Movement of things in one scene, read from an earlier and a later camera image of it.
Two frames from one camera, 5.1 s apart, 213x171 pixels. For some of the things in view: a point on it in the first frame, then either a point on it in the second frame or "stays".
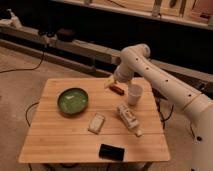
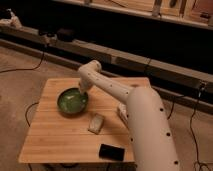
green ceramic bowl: (72, 101) stays
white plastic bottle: (130, 119) stays
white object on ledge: (14, 20) stays
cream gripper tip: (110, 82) → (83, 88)
